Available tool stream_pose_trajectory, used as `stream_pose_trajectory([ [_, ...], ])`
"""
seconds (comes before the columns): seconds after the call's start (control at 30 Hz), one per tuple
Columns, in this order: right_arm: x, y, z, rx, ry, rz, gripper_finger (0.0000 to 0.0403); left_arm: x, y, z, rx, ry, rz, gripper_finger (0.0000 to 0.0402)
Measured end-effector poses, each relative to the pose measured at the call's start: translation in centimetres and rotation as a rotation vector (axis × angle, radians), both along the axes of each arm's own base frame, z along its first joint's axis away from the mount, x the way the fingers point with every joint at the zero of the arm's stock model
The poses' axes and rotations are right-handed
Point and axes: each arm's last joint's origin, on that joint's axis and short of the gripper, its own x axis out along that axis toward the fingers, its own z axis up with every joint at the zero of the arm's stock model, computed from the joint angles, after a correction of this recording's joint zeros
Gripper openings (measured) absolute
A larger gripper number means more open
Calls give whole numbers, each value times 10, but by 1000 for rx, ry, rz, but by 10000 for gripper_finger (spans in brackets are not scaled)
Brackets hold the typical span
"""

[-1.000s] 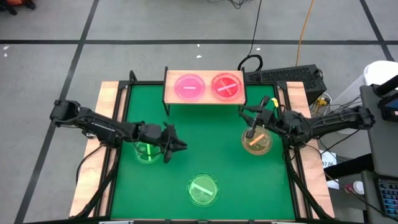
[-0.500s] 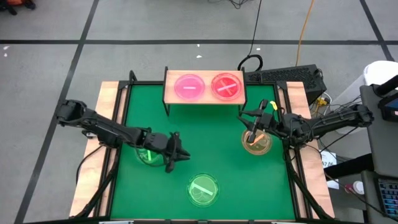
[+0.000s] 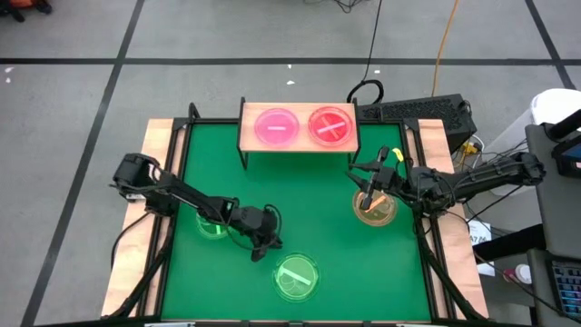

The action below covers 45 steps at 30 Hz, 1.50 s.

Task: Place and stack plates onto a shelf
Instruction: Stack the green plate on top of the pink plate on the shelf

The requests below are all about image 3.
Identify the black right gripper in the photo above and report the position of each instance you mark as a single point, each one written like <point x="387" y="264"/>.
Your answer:
<point x="390" y="181"/>

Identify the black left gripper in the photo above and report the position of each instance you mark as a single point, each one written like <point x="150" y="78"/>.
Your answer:
<point x="256" y="222"/>

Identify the translucent green plastic plate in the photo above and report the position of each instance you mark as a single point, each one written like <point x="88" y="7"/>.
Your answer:
<point x="209" y="230"/>
<point x="295" y="278"/>

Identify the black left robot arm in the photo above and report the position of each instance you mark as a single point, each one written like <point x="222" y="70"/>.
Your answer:
<point x="181" y="193"/>

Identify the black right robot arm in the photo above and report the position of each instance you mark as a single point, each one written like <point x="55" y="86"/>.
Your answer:
<point x="476" y="179"/>

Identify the wooden shelf with black legs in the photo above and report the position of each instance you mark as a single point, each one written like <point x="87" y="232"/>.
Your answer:
<point x="247" y="141"/>

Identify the yellow tape tag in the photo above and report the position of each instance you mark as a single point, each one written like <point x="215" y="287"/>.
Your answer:
<point x="398" y="154"/>

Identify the green table mat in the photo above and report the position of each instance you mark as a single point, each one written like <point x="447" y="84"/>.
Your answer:
<point x="318" y="218"/>

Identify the black computer case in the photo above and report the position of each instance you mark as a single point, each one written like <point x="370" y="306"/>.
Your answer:
<point x="422" y="111"/>

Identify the yellow plug connector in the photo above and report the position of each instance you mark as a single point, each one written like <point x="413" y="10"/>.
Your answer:
<point x="469" y="147"/>

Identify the white paper sheet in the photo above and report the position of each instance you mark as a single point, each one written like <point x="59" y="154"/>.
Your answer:
<point x="479" y="231"/>
<point x="486" y="270"/>

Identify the white round cap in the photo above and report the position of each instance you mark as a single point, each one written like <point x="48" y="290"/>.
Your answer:
<point x="524" y="274"/>

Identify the gray desk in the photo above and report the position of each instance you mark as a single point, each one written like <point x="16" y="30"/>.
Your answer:
<point x="554" y="204"/>

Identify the white plastic bin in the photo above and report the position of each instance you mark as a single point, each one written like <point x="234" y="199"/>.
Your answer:
<point x="556" y="104"/>

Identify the black screen device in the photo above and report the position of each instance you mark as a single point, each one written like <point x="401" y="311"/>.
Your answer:
<point x="569" y="165"/>

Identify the black computer keyboard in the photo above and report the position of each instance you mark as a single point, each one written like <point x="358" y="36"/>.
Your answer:
<point x="569" y="290"/>

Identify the orange and black object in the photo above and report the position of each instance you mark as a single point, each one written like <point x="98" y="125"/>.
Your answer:
<point x="22" y="3"/>

